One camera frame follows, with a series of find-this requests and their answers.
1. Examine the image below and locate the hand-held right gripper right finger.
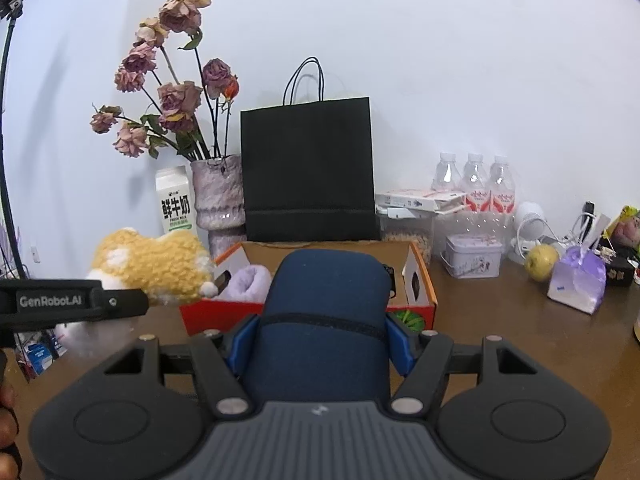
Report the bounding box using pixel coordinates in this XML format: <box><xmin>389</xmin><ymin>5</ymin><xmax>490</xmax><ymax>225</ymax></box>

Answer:
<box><xmin>384</xmin><ymin>311</ymin><xmax>538</xmax><ymax>417</ymax></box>

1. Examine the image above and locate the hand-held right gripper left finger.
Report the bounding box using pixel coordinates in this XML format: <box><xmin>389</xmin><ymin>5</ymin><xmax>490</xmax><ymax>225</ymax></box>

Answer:
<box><xmin>102</xmin><ymin>314</ymin><xmax>262</xmax><ymax>420</ymax></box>

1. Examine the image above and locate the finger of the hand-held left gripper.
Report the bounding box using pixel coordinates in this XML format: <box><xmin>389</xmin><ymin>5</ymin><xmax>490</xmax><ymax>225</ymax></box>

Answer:
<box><xmin>102</xmin><ymin>287</ymin><xmax>150</xmax><ymax>322</ymax></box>

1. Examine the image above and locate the red cardboard box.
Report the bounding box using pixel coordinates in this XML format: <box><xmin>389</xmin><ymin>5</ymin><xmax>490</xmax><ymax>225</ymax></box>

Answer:
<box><xmin>179</xmin><ymin>241</ymin><xmax>437</xmax><ymax>337</ymax></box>

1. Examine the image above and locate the yellow white plush dog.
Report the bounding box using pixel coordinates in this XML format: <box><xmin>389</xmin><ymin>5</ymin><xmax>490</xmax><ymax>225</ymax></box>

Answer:
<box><xmin>55</xmin><ymin>227</ymin><xmax>219</xmax><ymax>356</ymax></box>

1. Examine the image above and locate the dark blue case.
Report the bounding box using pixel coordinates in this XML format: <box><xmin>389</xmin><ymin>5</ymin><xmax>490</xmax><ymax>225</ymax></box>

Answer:
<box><xmin>244</xmin><ymin>250</ymin><xmax>392</xmax><ymax>406</ymax></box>

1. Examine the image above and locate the person's left hand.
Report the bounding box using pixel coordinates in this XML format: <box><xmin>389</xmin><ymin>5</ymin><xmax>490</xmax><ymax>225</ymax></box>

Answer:
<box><xmin>0</xmin><ymin>380</ymin><xmax>21</xmax><ymax>453</ymax></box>

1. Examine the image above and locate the blue packet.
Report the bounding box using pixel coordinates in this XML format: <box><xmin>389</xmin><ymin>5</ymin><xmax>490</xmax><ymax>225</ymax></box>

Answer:
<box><xmin>27</xmin><ymin>342</ymin><xmax>58</xmax><ymax>373</ymax></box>

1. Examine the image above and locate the lavender fluffy plush item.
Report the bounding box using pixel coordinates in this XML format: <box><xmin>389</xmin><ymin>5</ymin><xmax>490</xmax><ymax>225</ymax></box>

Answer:
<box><xmin>218</xmin><ymin>266</ymin><xmax>273</xmax><ymax>305</ymax></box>

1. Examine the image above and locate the clear plastic grain container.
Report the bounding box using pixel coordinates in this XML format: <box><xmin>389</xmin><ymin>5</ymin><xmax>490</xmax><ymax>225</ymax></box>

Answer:
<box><xmin>377</xmin><ymin>207</ymin><xmax>436</xmax><ymax>263</ymax></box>

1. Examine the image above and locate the lavender tin box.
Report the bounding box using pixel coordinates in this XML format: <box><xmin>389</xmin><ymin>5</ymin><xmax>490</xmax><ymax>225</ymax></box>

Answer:
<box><xmin>444</xmin><ymin>232</ymin><xmax>502</xmax><ymax>278</ymax></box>

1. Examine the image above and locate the white green milk carton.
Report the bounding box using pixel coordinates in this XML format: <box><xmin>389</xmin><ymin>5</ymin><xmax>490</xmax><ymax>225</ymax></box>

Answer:
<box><xmin>155</xmin><ymin>166</ymin><xmax>197</xmax><ymax>236</ymax></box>

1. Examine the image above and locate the pink mottled vase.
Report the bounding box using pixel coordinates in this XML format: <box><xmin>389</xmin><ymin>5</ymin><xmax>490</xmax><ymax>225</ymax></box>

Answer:
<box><xmin>190</xmin><ymin>154</ymin><xmax>248</xmax><ymax>258</ymax></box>

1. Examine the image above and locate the flat white pink carton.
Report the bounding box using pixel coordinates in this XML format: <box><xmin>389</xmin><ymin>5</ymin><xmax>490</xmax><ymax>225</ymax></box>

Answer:
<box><xmin>375</xmin><ymin>187</ymin><xmax>468</xmax><ymax>212</ymax></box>

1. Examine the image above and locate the yellow green apple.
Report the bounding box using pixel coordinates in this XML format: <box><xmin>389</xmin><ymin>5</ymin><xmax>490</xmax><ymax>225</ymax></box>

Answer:
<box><xmin>524</xmin><ymin>244</ymin><xmax>559</xmax><ymax>282</ymax></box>

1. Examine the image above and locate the clear water bottle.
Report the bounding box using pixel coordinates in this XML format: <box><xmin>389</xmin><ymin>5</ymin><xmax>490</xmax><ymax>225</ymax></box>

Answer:
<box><xmin>489</xmin><ymin>155</ymin><xmax>517</xmax><ymax>215</ymax></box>
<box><xmin>462</xmin><ymin>152</ymin><xmax>490</xmax><ymax>213</ymax></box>
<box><xmin>432</xmin><ymin>152</ymin><xmax>462</xmax><ymax>193</ymax></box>

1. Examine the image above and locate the small white desk fan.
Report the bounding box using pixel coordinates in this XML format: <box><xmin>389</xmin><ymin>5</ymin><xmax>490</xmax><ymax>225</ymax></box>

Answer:
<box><xmin>507</xmin><ymin>201</ymin><xmax>551</xmax><ymax>263</ymax></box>

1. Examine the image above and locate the purple tissue pack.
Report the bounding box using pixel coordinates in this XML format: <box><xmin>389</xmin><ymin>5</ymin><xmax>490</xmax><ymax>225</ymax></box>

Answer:
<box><xmin>546</xmin><ymin>246</ymin><xmax>607</xmax><ymax>315</ymax></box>

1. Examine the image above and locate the black paper bag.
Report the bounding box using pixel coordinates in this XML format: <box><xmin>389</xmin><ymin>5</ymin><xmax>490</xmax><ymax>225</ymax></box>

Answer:
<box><xmin>240</xmin><ymin>57</ymin><xmax>381</xmax><ymax>243</ymax></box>

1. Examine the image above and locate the dried pink rose bouquet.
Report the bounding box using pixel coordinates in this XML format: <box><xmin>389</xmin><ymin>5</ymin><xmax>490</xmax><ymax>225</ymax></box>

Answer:
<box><xmin>90</xmin><ymin>0</ymin><xmax>240</xmax><ymax>162</ymax></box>

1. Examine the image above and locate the small black box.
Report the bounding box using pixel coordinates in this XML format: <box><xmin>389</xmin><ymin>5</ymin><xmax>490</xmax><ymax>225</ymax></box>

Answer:
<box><xmin>597</xmin><ymin>250</ymin><xmax>638</xmax><ymax>288</ymax></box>

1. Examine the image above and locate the colourful figure snack packet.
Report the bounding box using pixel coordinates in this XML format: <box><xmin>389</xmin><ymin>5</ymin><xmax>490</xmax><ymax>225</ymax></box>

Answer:
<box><xmin>607</xmin><ymin>205</ymin><xmax>640</xmax><ymax>251</ymax></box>

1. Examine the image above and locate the white cable with black plug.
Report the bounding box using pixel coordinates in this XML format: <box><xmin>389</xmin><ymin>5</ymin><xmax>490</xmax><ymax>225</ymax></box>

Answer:
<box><xmin>565</xmin><ymin>201</ymin><xmax>612</xmax><ymax>256</ymax></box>

